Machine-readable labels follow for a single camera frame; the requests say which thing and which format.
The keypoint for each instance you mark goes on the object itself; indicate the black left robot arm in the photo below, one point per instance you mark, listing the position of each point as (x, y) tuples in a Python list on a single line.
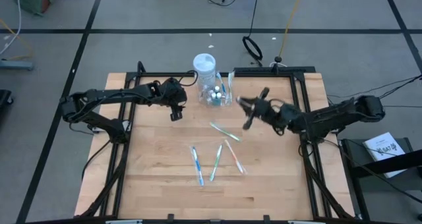
[(115, 95)]

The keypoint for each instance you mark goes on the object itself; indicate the black round floor knob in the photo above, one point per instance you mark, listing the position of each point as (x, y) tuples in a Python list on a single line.
[(278, 59)]

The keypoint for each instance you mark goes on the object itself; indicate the silver bracket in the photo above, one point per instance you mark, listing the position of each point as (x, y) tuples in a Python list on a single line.
[(123, 222), (306, 222)]

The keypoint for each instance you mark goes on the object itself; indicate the clear plastic organizer box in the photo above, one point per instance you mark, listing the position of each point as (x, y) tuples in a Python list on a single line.
[(204, 100)]

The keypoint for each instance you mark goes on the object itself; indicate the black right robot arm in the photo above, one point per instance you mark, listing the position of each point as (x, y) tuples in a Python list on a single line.
[(329, 117)]

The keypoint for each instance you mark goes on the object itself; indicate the green toothbrush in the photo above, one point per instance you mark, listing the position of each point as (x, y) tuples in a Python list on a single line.
[(225, 131), (216, 163)]

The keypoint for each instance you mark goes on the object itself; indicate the white printed booklet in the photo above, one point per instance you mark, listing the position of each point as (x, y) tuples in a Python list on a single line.
[(384, 150)]

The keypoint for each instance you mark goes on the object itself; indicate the black side stand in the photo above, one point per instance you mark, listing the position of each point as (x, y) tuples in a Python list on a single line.
[(412, 158)]

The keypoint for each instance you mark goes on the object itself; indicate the green orange bag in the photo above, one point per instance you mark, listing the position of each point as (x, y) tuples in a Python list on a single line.
[(31, 0)]

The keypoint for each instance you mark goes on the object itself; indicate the black caster object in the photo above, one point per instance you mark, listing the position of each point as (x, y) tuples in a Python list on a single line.
[(4, 97)]

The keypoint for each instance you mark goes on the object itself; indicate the grey flat floor base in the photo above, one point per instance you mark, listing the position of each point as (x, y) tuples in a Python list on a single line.
[(16, 65)]

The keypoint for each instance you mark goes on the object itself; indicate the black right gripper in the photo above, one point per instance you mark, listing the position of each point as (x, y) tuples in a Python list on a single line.
[(273, 112)]

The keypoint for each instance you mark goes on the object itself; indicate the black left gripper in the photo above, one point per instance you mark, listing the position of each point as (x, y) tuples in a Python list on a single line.
[(168, 94)]

